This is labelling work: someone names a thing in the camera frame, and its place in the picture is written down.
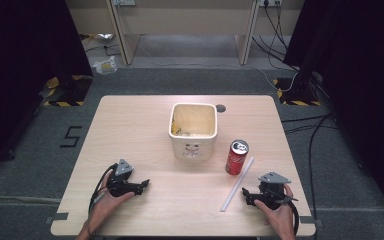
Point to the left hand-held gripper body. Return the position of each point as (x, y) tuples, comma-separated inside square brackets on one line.
[(123, 168)]

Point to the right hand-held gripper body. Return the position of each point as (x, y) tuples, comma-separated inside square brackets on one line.
[(273, 191)]

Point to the white drinking straw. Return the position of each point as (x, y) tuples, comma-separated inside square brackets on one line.
[(236, 185)]

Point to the red drink can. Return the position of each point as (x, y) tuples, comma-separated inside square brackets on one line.
[(236, 160)]

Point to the cream square bin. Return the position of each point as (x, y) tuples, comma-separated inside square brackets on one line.
[(193, 146)]

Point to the person's right hand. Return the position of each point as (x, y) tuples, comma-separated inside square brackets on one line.
[(281, 218)]

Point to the person's left hand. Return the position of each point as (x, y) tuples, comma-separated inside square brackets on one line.
[(108, 205)]

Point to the dark round table grommet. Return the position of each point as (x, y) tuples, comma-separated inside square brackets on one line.
[(220, 108)]

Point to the black yellow striped stand base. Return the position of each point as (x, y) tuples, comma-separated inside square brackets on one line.
[(296, 96), (66, 95)]

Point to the crumpled clear plastic bag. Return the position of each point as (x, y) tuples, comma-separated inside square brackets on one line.
[(106, 66)]

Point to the crumpled silver foil wrapper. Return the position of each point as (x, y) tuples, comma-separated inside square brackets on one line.
[(104, 37)]

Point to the black curtain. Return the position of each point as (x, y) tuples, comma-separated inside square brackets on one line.
[(363, 66), (23, 66)]

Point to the light wooden desk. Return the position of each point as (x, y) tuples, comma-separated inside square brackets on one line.
[(186, 20)]

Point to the white power strip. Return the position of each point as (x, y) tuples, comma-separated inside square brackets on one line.
[(124, 2)]

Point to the white wall power socket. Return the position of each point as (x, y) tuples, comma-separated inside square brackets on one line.
[(270, 2)]

